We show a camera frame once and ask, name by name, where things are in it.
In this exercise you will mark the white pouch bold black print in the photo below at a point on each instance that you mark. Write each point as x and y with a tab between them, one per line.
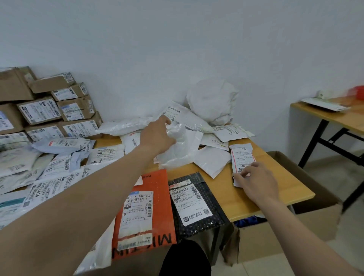
39	193

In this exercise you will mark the light blue-grey soft parcel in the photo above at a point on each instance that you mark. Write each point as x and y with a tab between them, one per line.
62	145

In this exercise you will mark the person's right hand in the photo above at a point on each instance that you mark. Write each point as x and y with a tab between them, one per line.
258	184

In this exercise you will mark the small white pouch square label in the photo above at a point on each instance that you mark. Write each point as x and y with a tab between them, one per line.
105	155

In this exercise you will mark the person's black trousers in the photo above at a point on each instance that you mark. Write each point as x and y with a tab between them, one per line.
184	260

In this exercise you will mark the brown cardboard box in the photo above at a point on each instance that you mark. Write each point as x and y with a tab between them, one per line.
270	241

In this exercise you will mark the large white plastic bag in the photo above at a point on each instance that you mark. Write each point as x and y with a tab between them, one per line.
211	102

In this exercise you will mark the white mailer teal label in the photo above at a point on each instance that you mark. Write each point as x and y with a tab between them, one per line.
11	204

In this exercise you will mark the small pale desk item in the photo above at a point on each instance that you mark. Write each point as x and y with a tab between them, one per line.
324	104

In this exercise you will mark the wooden desk with black legs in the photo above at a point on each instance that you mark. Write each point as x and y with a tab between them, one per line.
349	116

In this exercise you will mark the white pouch long label strip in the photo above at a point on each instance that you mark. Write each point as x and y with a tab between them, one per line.
99	250

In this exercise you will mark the stack of cardboard boxes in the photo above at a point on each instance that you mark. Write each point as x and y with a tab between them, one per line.
14	85

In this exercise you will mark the white bubble packet barcode label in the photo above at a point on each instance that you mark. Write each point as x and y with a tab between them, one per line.
71	179

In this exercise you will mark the orange mailer envelope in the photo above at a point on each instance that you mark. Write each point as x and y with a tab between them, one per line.
162	204

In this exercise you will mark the tall brown box double label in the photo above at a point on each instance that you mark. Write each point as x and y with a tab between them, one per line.
14	138

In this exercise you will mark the person's right forearm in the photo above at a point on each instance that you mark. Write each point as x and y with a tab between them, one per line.
307	241

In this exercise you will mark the black bubble mailer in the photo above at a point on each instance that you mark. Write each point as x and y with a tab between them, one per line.
196	231

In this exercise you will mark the pile of white mailers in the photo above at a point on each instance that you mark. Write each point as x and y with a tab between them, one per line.
125	126

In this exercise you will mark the brown box white barcode label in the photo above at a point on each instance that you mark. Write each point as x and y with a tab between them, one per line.
48	84

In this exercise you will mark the person's left forearm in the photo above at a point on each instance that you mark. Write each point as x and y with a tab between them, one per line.
71	213

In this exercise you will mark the red desk item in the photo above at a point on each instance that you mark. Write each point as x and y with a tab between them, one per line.
357	92

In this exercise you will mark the dark blue plastic bag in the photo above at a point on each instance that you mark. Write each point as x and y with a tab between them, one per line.
250	221

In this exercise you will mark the cream mailer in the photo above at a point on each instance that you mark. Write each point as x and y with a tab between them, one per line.
17	162

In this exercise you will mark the person's left hand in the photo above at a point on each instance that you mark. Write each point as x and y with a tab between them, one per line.
155	136

